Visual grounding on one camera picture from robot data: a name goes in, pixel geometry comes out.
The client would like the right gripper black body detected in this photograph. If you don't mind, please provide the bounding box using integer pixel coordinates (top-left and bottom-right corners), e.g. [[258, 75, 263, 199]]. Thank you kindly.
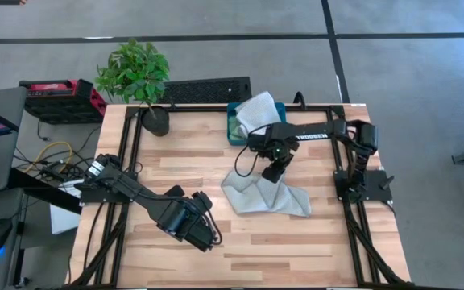
[[246, 125, 300, 163]]

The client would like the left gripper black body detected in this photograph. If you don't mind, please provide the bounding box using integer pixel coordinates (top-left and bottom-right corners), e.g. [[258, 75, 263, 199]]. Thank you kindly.
[[157, 200, 207, 238]]

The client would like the grey waffle weave towel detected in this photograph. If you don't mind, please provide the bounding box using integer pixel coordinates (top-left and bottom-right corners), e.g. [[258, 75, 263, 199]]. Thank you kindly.
[[234, 91, 284, 139], [220, 169, 313, 218]]

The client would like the teal plastic bin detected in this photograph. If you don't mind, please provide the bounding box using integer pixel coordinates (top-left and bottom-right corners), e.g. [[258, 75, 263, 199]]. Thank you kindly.
[[226, 101, 288, 147]]

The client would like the black perforated computer case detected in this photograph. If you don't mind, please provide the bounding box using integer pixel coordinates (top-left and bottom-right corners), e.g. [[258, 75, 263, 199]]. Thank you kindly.
[[157, 76, 252, 105]]

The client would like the white paper sheet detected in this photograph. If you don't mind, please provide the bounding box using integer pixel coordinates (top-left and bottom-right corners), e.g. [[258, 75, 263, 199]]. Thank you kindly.
[[49, 179, 85, 235]]

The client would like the black power strip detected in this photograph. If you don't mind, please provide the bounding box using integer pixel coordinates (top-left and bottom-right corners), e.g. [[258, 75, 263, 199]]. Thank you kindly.
[[40, 163, 76, 182]]

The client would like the green potted plant black pot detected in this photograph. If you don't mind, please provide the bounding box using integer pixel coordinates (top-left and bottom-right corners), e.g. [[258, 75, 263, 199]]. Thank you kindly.
[[93, 38, 172, 138]]

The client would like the red and black toolbox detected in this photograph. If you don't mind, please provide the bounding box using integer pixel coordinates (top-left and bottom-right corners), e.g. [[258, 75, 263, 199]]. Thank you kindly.
[[19, 78, 108, 125]]

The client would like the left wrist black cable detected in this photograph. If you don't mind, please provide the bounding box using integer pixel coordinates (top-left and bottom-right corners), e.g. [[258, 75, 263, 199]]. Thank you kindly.
[[199, 201, 224, 247]]

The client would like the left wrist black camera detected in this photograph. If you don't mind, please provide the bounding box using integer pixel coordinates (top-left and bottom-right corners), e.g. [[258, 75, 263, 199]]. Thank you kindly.
[[191, 191, 214, 213]]

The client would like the wrist black camera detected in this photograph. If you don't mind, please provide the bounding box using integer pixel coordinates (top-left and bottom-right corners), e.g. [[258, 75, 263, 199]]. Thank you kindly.
[[191, 191, 214, 213], [261, 160, 288, 184]]

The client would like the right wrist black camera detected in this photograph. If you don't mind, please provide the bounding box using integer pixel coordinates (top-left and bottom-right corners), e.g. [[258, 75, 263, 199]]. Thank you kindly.
[[261, 160, 288, 184]]

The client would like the black arched cable hook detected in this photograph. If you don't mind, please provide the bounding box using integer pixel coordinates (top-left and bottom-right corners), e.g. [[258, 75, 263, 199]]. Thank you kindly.
[[293, 91, 308, 110]]

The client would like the black aluminium table frame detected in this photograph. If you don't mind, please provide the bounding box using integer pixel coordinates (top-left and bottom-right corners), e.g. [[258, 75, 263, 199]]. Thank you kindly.
[[68, 103, 412, 290]]

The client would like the yellow cable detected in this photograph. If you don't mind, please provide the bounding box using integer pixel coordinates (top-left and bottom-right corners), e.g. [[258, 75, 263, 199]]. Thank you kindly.
[[34, 140, 74, 174]]

